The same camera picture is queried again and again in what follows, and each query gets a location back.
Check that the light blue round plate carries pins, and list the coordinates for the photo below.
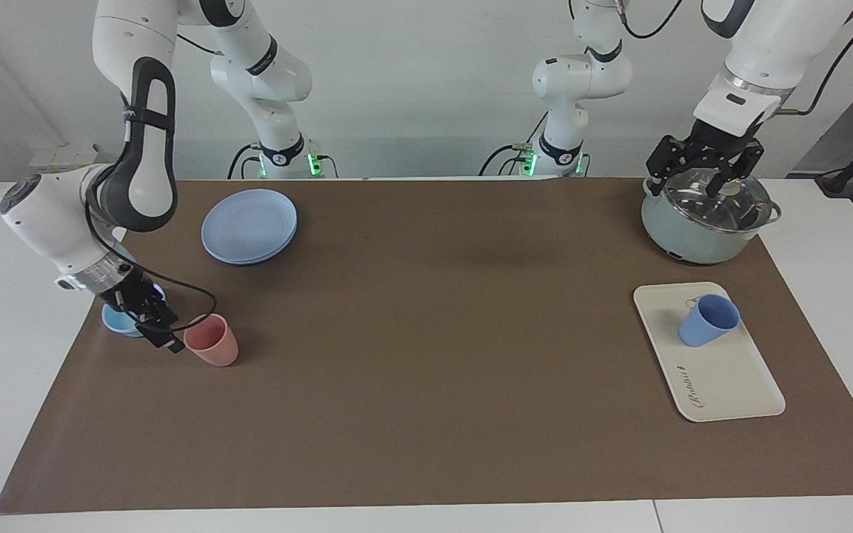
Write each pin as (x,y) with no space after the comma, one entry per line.
(249,226)

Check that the blue plastic cup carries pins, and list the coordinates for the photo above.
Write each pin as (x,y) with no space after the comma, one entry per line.
(704,326)

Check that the pale green cooking pot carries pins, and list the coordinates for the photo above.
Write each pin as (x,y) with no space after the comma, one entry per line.
(693,244)

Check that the brown paper table mat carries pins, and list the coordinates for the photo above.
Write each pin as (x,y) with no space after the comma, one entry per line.
(434,333)

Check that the light blue small bowl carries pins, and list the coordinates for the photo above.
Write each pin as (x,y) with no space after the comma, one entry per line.
(117,320)

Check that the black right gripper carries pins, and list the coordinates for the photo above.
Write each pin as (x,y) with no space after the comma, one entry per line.
(134,296)

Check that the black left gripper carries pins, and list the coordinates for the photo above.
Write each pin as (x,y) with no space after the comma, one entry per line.
(719,144)

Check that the white power strip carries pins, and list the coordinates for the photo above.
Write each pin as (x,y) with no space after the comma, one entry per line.
(64,158)

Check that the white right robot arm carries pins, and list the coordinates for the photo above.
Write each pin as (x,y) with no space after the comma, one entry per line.
(145,148)

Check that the cream tray with rabbit print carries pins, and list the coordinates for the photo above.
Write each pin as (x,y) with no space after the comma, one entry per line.
(726,377)

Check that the pink plastic cup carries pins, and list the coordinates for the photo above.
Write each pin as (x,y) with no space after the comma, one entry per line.
(215,344)

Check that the glass pot lid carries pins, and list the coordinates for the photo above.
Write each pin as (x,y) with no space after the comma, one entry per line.
(700,206)

